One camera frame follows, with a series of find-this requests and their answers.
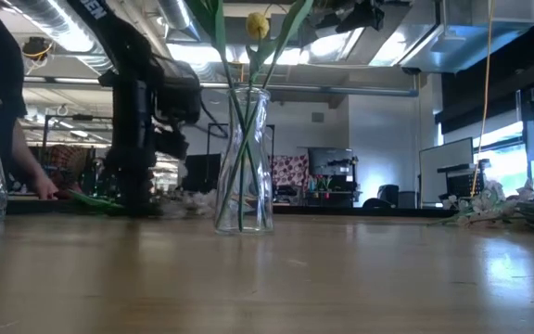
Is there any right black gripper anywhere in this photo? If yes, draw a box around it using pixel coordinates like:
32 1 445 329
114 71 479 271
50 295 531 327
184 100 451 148
307 0 387 34

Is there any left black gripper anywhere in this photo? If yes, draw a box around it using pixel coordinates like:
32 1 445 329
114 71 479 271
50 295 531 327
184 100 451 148
108 81 158 215

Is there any dark red artificial tulip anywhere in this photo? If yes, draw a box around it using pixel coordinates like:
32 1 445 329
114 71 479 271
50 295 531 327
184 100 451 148
65 187 127 212

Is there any yellow artificial tulip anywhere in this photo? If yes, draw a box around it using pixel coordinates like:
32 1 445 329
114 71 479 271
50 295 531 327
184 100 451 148
214 0 315 231
184 0 271 231
236 11 273 232

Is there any slim clear glass vase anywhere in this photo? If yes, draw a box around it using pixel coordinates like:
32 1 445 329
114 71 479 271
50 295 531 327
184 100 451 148
213 86 275 236

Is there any black monitor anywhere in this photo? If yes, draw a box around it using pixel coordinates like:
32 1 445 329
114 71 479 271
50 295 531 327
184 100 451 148
181 153 223 194

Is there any red plaid object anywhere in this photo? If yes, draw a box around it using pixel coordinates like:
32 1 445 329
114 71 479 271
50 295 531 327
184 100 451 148
46 144 90 186

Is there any horizontal ceiling pipe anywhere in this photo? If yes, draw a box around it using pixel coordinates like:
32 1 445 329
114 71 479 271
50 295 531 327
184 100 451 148
20 76 420 97

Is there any person's hand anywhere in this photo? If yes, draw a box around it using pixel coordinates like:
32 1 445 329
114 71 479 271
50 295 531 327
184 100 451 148
32 172 59 201

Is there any silver ventilation hood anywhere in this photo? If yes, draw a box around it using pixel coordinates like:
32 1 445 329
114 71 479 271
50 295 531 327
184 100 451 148
399 0 534 75

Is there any polka dot cloth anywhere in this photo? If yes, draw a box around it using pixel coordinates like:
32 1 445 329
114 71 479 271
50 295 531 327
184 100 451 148
270 154 311 187

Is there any white whiteboard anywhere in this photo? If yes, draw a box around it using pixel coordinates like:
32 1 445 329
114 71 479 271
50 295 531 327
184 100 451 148
418 136 475 206

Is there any black office chair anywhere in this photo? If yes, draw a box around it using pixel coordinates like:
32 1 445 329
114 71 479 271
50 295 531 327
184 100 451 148
362 184 401 209

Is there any grey waste bin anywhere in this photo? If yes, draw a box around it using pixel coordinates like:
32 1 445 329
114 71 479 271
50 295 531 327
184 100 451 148
397 190 417 210

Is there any black equipment cart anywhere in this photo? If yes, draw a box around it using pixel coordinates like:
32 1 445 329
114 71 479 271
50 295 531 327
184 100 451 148
437 159 491 201

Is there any bright window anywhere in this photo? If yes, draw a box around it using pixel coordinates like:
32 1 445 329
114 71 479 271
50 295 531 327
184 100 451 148
473 121 530 199

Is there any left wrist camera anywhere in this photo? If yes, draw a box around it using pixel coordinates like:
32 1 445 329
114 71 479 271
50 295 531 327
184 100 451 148
153 58 203 161

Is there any dark wall screen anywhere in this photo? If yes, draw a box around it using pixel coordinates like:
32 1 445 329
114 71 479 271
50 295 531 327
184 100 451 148
307 147 356 177

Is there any yellow hanging cable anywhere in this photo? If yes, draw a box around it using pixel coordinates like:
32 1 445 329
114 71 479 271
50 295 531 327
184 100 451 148
469 0 496 197

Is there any black ceiling dome camera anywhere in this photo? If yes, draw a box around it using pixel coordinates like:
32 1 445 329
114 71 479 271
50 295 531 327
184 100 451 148
20 36 56 65

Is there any small silver ceiling duct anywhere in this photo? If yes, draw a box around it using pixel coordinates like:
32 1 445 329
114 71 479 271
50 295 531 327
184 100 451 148
155 0 203 43

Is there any large silver ceiling duct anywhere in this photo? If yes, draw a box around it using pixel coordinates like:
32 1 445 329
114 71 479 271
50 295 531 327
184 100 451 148
5 0 124 78

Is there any black aluminium table frame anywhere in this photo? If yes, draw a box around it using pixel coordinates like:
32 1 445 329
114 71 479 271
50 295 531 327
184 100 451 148
6 194 534 234

